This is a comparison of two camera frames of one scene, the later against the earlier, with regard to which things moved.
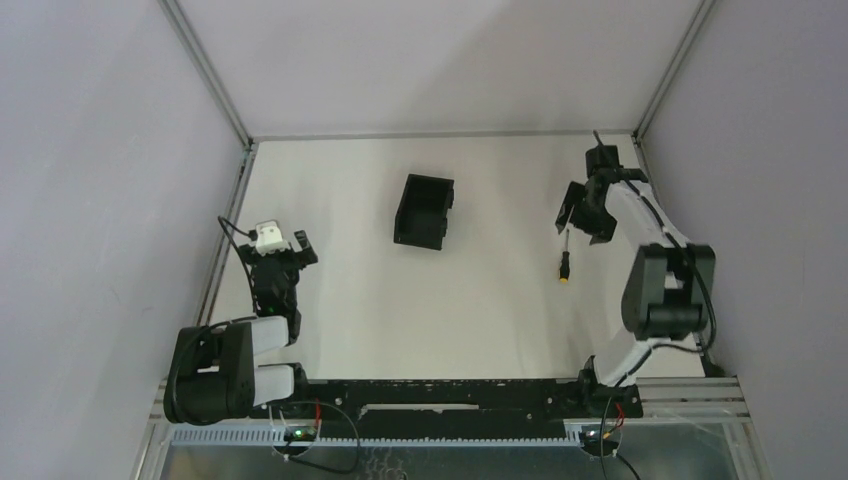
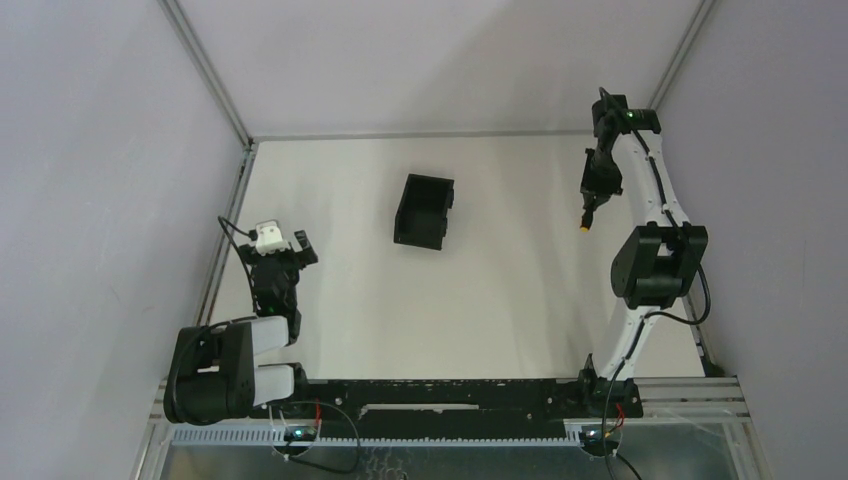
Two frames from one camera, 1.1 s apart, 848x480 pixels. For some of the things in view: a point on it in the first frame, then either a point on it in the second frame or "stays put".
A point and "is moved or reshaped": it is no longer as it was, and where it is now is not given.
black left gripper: x=281 y=259 stays put
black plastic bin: x=422 y=217 stays put
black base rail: x=435 y=405 stays put
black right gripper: x=576 y=193 to x=597 y=192
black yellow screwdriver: x=565 y=263 is moved or reshaped
